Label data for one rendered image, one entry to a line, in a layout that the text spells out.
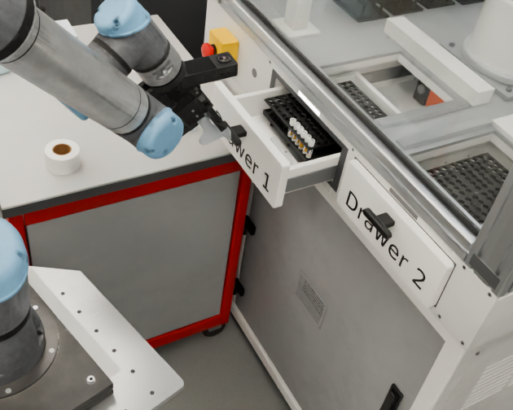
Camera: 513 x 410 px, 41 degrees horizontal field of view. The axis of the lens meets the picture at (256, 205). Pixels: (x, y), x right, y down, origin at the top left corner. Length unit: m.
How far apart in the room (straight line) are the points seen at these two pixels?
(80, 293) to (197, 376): 0.86
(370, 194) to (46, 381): 0.63
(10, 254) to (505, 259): 0.71
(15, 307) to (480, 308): 0.70
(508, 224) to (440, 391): 0.41
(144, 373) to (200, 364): 0.93
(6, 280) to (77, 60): 0.30
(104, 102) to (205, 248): 0.90
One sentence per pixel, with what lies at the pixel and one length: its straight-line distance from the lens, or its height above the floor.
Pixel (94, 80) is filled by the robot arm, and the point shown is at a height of 1.23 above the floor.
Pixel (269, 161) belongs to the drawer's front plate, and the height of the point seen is 0.90.
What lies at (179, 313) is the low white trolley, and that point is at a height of 0.21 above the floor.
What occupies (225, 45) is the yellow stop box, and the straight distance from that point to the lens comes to 1.61.
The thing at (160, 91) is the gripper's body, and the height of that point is 1.05.
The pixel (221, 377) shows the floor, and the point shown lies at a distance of 2.04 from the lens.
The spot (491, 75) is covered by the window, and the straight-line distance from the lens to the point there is 1.05.
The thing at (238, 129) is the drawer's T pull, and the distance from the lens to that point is 1.35.
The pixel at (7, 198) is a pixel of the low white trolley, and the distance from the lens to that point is 1.42.
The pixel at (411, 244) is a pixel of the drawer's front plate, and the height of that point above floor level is 0.90.
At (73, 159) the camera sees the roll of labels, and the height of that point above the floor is 0.79.
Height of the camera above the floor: 1.72
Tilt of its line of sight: 43 degrees down
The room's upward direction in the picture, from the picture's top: 10 degrees clockwise
